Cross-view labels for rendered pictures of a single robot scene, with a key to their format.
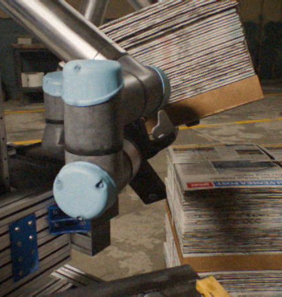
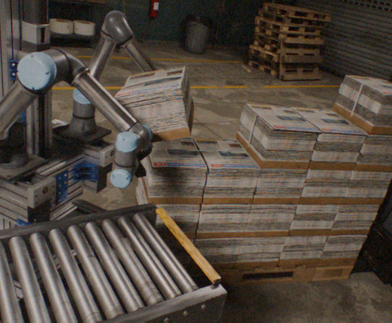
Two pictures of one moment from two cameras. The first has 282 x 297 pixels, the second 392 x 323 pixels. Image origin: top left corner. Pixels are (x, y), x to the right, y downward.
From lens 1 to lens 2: 0.93 m
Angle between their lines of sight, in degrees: 17
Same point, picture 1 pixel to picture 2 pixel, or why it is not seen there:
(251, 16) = not seen: outside the picture
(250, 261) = (180, 200)
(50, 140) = (76, 127)
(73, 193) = (118, 179)
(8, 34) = not seen: outside the picture
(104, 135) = (130, 161)
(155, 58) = (145, 112)
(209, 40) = (170, 109)
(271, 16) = not seen: outside the picture
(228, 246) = (170, 193)
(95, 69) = (129, 141)
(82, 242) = (91, 185)
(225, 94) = (174, 132)
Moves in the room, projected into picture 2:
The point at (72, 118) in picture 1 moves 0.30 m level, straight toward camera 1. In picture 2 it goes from (119, 155) to (138, 202)
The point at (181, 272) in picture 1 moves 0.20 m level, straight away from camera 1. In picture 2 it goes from (149, 206) to (151, 181)
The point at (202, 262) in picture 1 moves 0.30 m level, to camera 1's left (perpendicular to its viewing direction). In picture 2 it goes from (158, 200) to (97, 197)
